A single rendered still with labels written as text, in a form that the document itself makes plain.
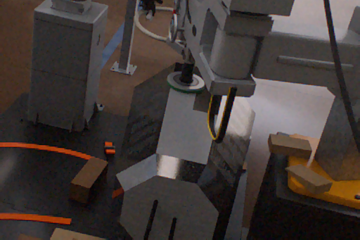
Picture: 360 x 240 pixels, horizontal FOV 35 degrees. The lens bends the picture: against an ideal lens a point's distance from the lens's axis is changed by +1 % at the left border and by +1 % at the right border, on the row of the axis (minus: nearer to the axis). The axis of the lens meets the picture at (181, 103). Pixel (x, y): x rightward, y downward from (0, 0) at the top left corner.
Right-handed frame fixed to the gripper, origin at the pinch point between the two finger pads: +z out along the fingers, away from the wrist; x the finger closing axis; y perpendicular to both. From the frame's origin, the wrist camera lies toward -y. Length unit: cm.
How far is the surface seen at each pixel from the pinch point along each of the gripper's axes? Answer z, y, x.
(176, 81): -4, 40, 78
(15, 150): 79, 97, 3
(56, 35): 13, 59, -20
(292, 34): -71, 52, 151
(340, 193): -5, 31, 187
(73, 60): 28, 51, -10
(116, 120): 83, 14, -2
